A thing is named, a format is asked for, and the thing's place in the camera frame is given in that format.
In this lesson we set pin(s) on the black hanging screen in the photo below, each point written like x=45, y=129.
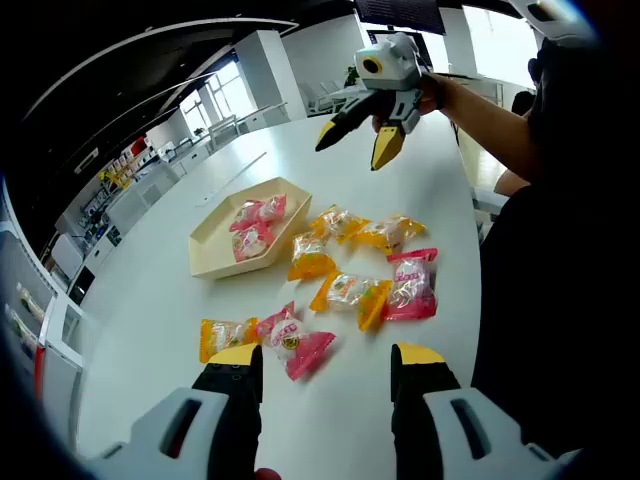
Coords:
x=400, y=15

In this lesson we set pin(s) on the beige hexagonal bowl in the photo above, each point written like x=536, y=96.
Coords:
x=210, y=250

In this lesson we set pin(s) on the yellow display figure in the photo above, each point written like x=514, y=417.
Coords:
x=116, y=177

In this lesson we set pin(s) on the white low cabinet row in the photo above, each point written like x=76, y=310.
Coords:
x=135, y=197

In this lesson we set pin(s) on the person's left hand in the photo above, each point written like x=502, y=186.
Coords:
x=266, y=475

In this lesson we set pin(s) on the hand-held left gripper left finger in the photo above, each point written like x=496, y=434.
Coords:
x=215, y=400

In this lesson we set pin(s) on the white chest-worn device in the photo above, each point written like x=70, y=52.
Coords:
x=575, y=25

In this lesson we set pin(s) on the potted plant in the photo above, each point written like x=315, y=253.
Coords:
x=352, y=77

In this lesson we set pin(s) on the pink marshmallow packet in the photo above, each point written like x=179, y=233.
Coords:
x=412, y=285
x=272, y=207
x=252, y=243
x=295, y=345
x=246, y=214

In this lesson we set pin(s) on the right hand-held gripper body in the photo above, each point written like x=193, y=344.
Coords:
x=397, y=65

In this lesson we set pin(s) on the white display shelf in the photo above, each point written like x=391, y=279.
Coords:
x=60, y=345

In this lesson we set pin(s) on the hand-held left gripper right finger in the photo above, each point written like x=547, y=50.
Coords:
x=435, y=400

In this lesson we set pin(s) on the person's right hand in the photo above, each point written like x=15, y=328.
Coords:
x=431, y=95

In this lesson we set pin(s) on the yellow marshmallow packet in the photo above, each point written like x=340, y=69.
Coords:
x=337, y=222
x=350, y=295
x=390, y=232
x=225, y=337
x=310, y=255

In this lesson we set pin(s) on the person's black-clothed torso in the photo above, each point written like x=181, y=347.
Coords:
x=550, y=300

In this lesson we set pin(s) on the white chair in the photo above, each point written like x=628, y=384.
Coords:
x=222, y=129

